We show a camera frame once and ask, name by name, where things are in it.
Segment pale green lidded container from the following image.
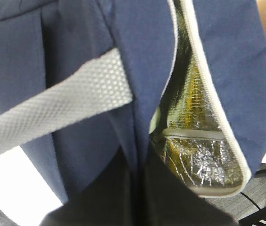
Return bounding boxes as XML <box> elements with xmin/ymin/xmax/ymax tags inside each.
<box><xmin>149</xmin><ymin>106</ymin><xmax>161</xmax><ymax>134</ymax></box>

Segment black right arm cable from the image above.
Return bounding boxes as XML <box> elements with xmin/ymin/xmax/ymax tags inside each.
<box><xmin>239</xmin><ymin>157</ymin><xmax>266</xmax><ymax>226</ymax></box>

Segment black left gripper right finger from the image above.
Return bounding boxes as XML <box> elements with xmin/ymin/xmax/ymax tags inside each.
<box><xmin>143</xmin><ymin>143</ymin><xmax>237</xmax><ymax>226</ymax></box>

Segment navy blue lunch bag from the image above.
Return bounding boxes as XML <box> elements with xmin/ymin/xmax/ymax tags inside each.
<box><xmin>0</xmin><ymin>0</ymin><xmax>266</xmax><ymax>226</ymax></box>

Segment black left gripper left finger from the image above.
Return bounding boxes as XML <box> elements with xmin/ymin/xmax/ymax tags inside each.
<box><xmin>41</xmin><ymin>148</ymin><xmax>144</xmax><ymax>226</ymax></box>

